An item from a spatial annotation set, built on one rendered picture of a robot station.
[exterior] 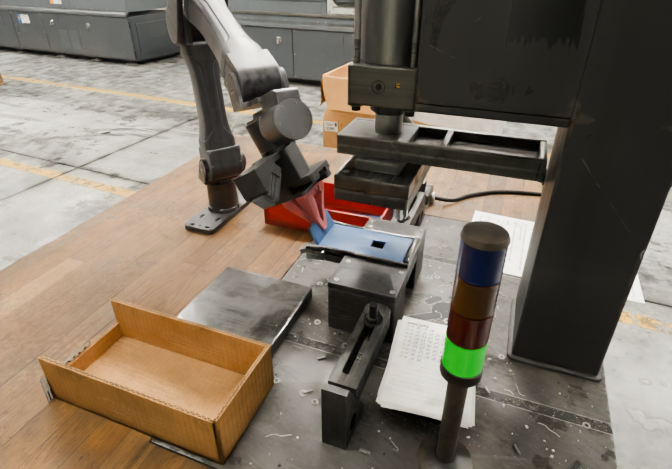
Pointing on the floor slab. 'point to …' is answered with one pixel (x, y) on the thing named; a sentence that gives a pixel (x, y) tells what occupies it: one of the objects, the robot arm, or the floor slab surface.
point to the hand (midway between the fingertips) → (321, 224)
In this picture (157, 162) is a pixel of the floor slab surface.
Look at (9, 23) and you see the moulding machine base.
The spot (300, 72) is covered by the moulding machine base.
